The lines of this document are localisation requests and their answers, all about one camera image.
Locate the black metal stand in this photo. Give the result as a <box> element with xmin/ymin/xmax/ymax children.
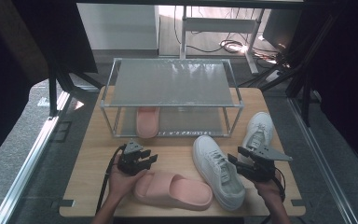
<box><xmin>238</xmin><ymin>12</ymin><xmax>340</xmax><ymax>127</ymax></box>
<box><xmin>47</xmin><ymin>60</ymin><xmax>105</xmax><ymax>118</ymax></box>

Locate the cable bundle on floor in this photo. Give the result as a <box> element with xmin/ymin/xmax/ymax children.
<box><xmin>218</xmin><ymin>38</ymin><xmax>250</xmax><ymax>54</ymax></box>

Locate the white cabinet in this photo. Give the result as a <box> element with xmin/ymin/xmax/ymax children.
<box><xmin>76</xmin><ymin>3</ymin><xmax>160</xmax><ymax>51</ymax></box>

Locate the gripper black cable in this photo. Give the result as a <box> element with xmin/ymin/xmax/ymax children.
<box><xmin>94</xmin><ymin>144</ymin><xmax>128</xmax><ymax>217</ymax></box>
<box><xmin>260</xmin><ymin>167</ymin><xmax>288</xmax><ymax>224</ymax></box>

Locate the aluminium rail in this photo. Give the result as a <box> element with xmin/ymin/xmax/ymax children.
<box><xmin>0</xmin><ymin>90</ymin><xmax>73</xmax><ymax>224</ymax></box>
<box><xmin>287</xmin><ymin>97</ymin><xmax>358</xmax><ymax>224</ymax></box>

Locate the dark monitor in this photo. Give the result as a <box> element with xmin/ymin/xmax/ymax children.
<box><xmin>261</xmin><ymin>8</ymin><xmax>303</xmax><ymax>53</ymax></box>

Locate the pink slipper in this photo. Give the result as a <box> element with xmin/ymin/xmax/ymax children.
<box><xmin>133</xmin><ymin>171</ymin><xmax>214</xmax><ymax>212</ymax></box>
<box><xmin>135</xmin><ymin>106</ymin><xmax>161</xmax><ymax>139</ymax></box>

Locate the white sneaker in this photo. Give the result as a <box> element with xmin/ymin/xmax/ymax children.
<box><xmin>240</xmin><ymin>111</ymin><xmax>275</xmax><ymax>163</ymax></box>
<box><xmin>192</xmin><ymin>134</ymin><xmax>247</xmax><ymax>212</ymax></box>

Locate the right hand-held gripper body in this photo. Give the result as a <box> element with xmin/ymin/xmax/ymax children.
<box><xmin>237</xmin><ymin>143</ymin><xmax>294</xmax><ymax>184</ymax></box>

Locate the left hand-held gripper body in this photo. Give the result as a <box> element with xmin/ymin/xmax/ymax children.
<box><xmin>117</xmin><ymin>140</ymin><xmax>147</xmax><ymax>177</ymax></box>

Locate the white desk frame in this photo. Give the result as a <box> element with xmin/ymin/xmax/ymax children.
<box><xmin>179</xmin><ymin>5</ymin><xmax>266</xmax><ymax>76</ymax></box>

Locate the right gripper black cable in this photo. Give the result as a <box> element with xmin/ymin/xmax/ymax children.
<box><xmin>260</xmin><ymin>167</ymin><xmax>288</xmax><ymax>224</ymax></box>

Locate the grey metal shoe rack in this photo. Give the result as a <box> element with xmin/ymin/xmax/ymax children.
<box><xmin>100</xmin><ymin>57</ymin><xmax>245</xmax><ymax>139</ymax></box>

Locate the person's right hand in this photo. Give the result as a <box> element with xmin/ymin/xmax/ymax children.
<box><xmin>253</xmin><ymin>171</ymin><xmax>285</xmax><ymax>203</ymax></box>

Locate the person's left hand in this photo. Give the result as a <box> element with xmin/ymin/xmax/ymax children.
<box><xmin>108</xmin><ymin>162</ymin><xmax>149</xmax><ymax>203</ymax></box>

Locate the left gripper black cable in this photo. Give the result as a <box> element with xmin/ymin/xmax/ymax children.
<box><xmin>94</xmin><ymin>144</ymin><xmax>128</xmax><ymax>217</ymax></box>

